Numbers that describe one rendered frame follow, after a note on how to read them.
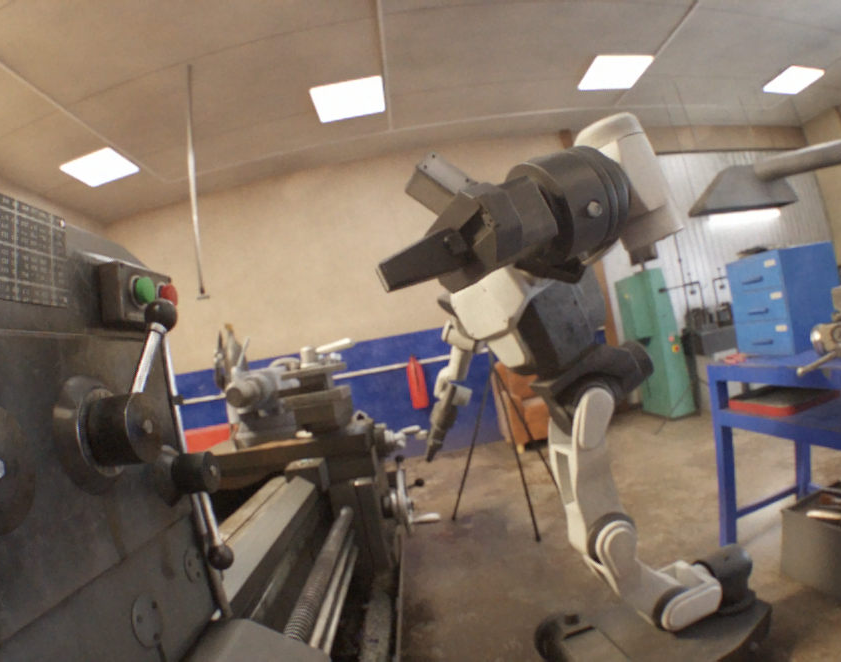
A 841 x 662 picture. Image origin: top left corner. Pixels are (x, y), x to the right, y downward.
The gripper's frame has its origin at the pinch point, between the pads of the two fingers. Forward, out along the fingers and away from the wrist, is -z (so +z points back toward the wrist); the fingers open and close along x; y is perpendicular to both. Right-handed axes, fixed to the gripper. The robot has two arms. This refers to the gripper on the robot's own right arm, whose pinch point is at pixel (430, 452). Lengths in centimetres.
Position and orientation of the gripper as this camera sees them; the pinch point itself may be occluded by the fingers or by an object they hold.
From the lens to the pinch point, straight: 181.3
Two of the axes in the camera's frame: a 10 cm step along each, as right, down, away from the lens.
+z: 3.4, -9.4, 0.5
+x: 0.2, -0.4, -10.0
